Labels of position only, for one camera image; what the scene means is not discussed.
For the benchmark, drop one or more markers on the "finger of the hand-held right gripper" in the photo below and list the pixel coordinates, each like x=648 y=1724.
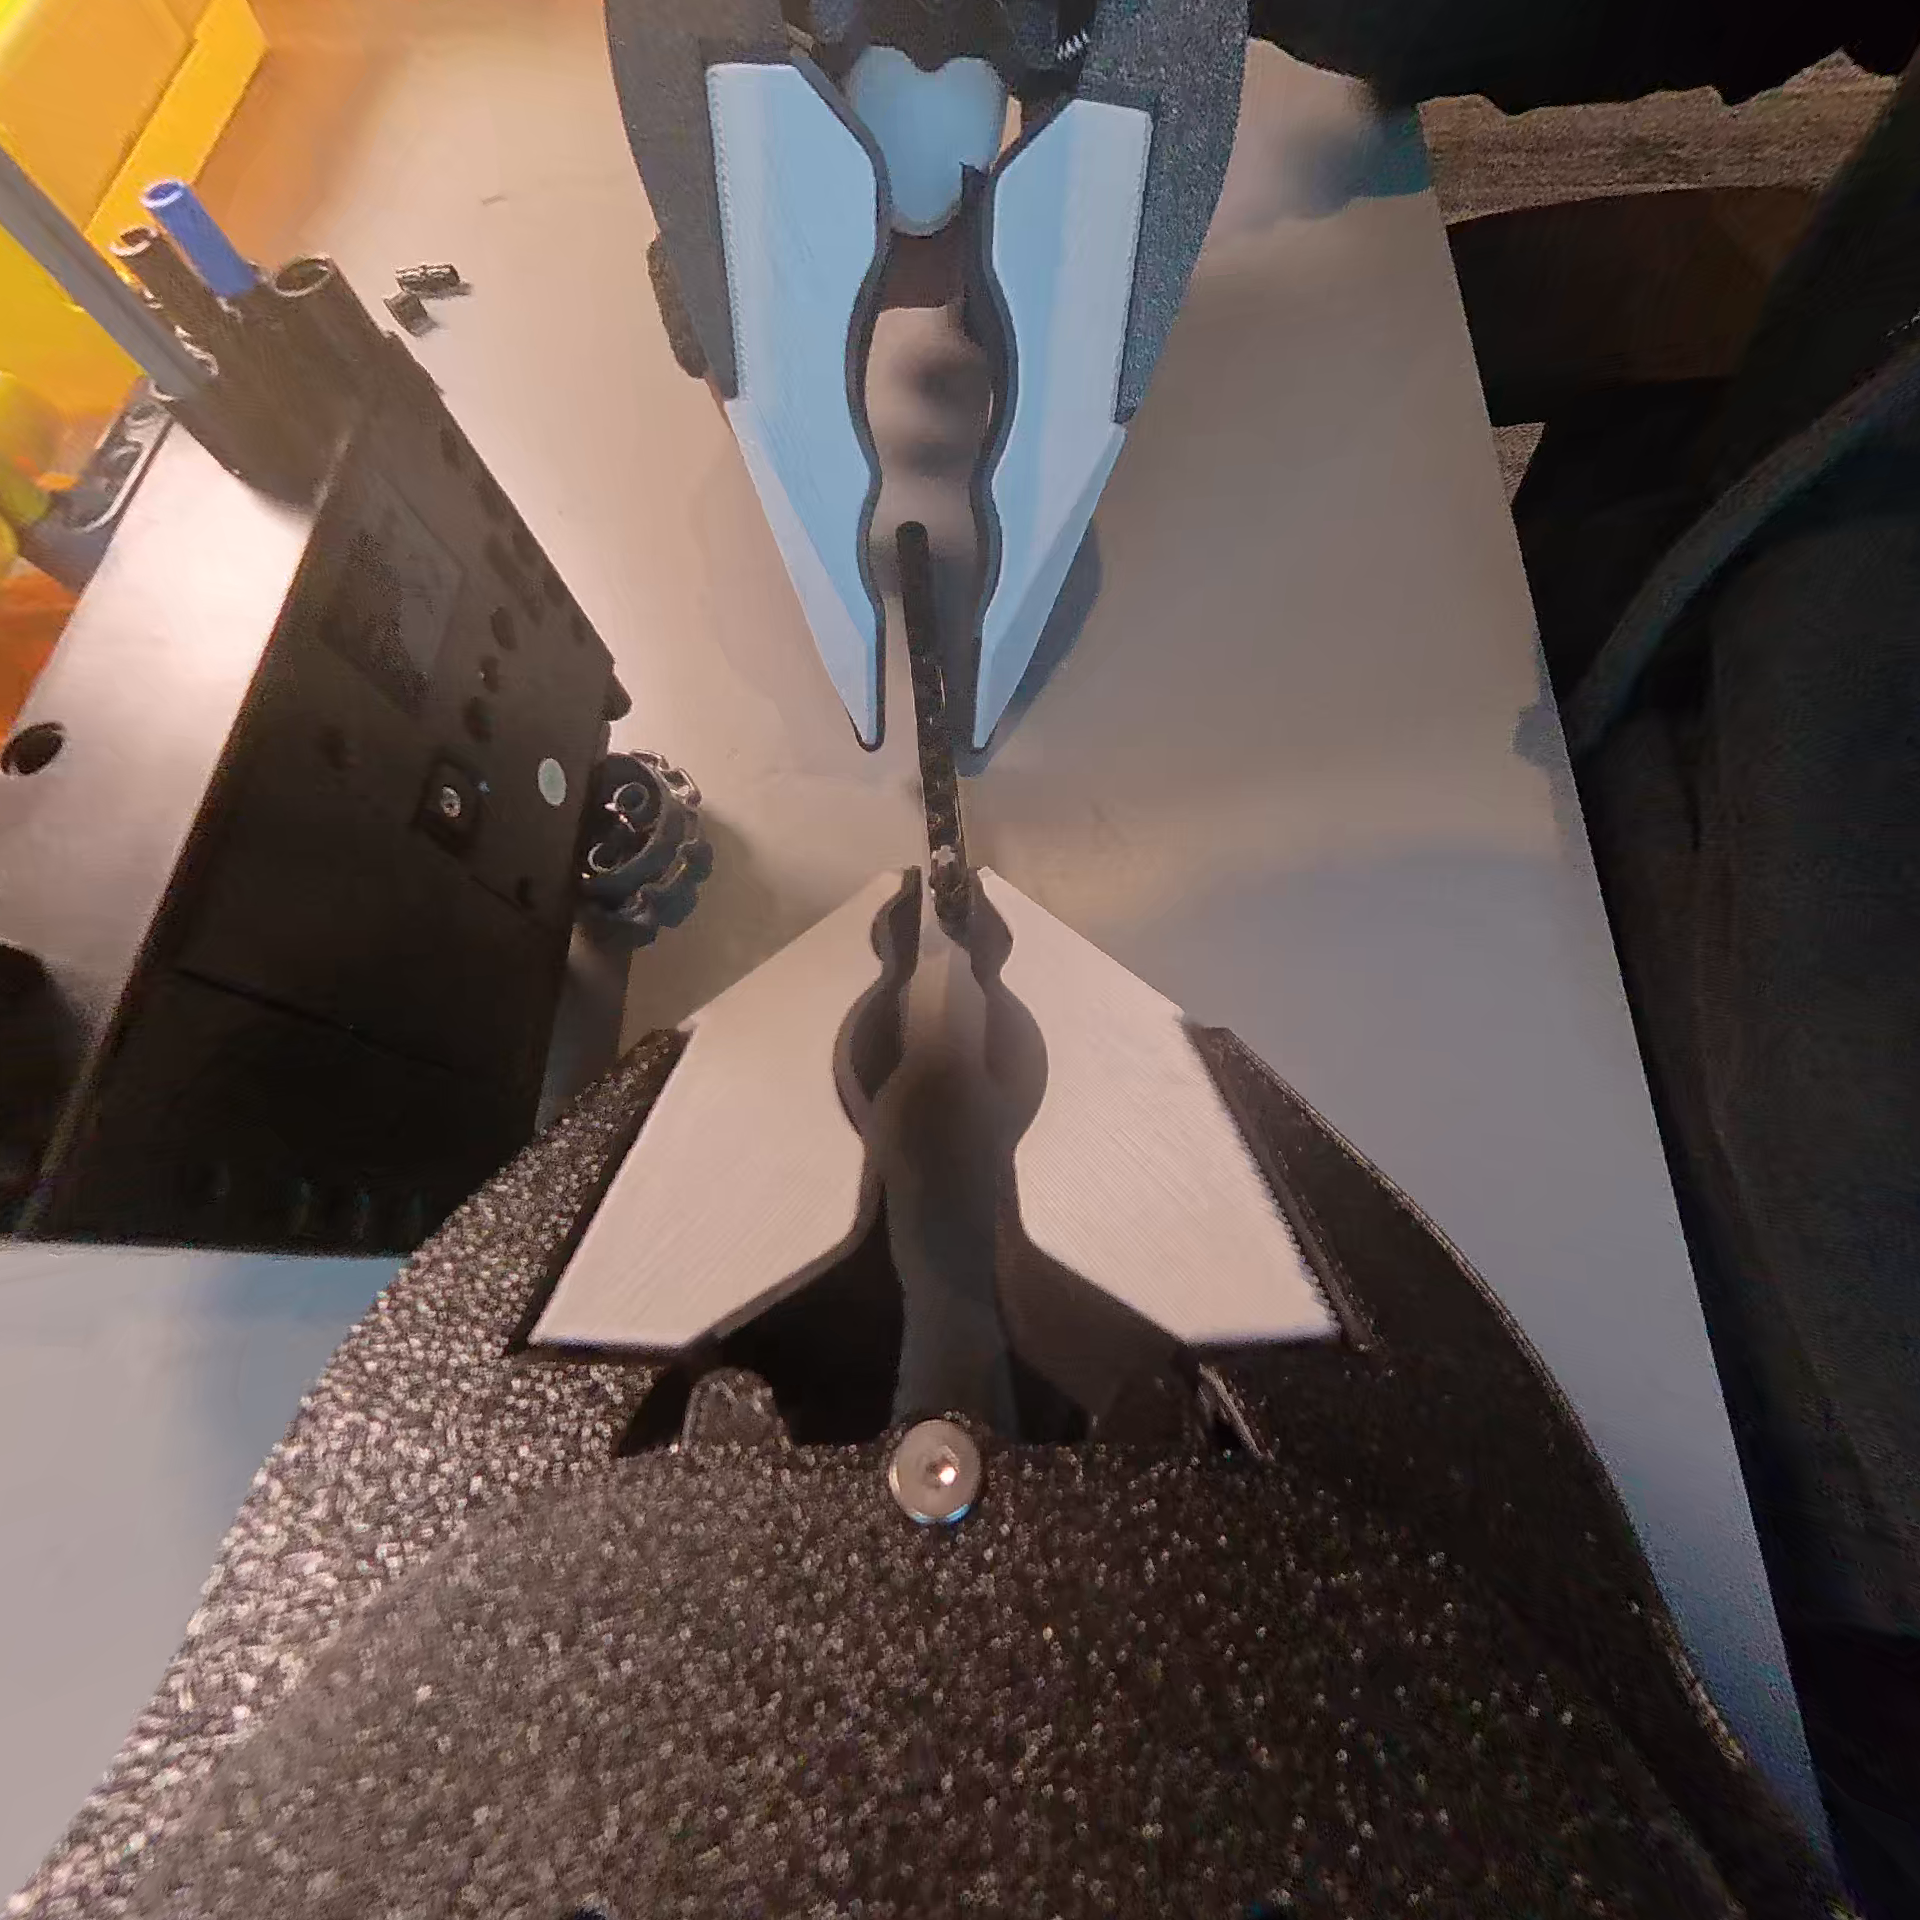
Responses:
x=1074 y=328
x=787 y=328

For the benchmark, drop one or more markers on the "grey desk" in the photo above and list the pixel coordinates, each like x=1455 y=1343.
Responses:
x=1293 y=752

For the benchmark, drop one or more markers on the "long black toy beam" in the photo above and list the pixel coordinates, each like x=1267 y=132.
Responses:
x=936 y=723

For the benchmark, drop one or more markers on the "yellow toy block robot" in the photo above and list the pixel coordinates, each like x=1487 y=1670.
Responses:
x=271 y=783

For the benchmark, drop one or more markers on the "grey metal axle rod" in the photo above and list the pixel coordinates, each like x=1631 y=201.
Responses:
x=92 y=268

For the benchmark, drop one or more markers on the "yellow plastic bin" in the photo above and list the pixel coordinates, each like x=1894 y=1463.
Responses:
x=92 y=92

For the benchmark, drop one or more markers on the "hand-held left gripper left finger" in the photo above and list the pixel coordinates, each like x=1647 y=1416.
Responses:
x=735 y=1202

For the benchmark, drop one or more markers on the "person in black hoodie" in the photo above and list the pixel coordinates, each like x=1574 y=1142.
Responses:
x=1769 y=988

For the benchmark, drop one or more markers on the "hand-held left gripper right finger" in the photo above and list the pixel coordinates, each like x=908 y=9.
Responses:
x=1157 y=1202

